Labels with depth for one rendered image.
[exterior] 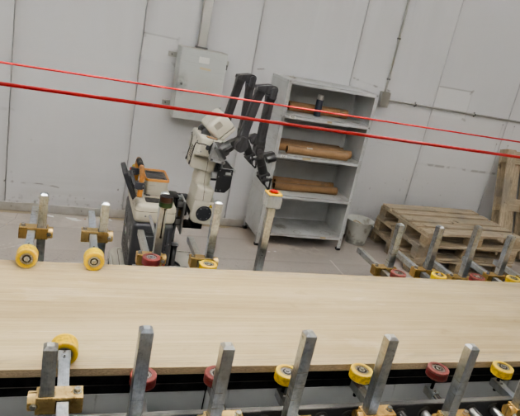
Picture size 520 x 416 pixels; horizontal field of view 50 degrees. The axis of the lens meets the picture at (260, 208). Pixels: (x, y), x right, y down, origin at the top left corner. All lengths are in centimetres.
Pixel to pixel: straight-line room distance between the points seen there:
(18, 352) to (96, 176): 351
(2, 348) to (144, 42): 357
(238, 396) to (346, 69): 409
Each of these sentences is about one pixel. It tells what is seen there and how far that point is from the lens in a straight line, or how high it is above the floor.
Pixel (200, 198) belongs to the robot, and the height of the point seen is 83.
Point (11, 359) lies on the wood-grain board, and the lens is 184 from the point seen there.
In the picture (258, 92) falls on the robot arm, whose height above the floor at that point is 157.
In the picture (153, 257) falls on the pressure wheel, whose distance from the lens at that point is 250.
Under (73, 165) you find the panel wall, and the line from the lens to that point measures 520.
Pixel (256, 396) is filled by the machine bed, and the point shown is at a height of 77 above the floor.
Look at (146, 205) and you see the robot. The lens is 341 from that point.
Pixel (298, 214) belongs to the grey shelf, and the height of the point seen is 19.
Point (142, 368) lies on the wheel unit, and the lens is 155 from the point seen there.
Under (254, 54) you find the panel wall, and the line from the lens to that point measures 523.
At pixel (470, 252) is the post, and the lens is 333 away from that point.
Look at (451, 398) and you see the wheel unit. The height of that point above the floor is 90.
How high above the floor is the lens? 196
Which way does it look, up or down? 18 degrees down
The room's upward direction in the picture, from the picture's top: 12 degrees clockwise
